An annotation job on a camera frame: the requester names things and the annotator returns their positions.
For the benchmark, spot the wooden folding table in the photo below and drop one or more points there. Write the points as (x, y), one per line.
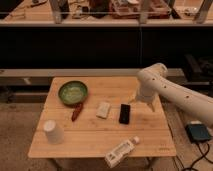
(109, 116)

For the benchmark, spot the black eraser block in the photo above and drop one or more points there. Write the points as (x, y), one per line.
(124, 114)

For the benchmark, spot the background workbench shelf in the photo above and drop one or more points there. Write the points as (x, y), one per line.
(106, 13)

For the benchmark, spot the green bowl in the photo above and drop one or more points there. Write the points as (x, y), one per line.
(73, 92)

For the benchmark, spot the white upside-down cup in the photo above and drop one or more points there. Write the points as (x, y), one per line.
(53, 132)

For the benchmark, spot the black power box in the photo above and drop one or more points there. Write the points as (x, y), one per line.
(197, 133)

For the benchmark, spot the white tube with cap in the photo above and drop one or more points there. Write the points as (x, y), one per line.
(121, 151)

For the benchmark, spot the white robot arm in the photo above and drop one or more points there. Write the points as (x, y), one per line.
(152, 81)

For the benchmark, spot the white rectangular soap bar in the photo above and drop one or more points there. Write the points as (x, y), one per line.
(103, 110)

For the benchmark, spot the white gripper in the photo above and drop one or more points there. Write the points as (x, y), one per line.
(146, 96)

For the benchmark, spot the red chili pepper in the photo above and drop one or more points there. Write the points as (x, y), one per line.
(77, 111)

